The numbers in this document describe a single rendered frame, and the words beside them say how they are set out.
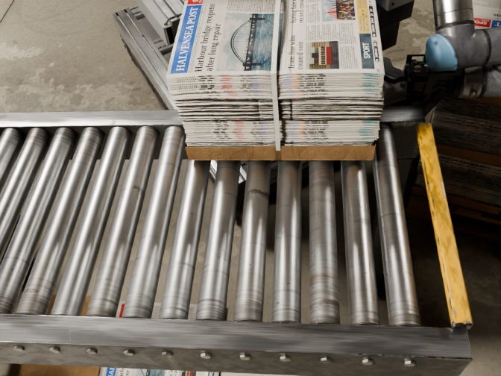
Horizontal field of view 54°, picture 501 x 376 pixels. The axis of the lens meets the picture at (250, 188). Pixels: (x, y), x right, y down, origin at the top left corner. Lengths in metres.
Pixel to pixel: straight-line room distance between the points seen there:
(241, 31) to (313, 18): 0.14
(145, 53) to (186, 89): 1.44
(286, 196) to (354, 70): 0.27
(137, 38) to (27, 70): 0.71
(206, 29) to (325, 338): 0.59
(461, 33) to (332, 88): 0.34
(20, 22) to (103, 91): 0.89
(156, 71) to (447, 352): 1.73
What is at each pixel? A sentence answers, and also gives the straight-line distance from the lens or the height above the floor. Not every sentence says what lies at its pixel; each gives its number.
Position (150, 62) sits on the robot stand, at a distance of 2.28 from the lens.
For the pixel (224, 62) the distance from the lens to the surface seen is 0.89.
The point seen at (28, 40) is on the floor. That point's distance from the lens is 3.11.
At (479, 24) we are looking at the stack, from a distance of 1.36.
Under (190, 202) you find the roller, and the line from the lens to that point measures 0.98.
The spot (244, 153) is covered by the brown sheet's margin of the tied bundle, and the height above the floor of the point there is 0.83.
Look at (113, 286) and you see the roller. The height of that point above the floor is 0.79.
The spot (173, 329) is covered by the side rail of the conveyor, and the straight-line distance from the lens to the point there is 0.86.
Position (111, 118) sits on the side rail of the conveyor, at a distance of 1.20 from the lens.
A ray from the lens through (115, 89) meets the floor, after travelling 2.56.
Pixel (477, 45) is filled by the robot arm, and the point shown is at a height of 0.93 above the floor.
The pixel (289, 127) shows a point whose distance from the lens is 0.95.
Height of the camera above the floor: 1.58
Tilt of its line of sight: 53 degrees down
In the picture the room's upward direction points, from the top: 8 degrees counter-clockwise
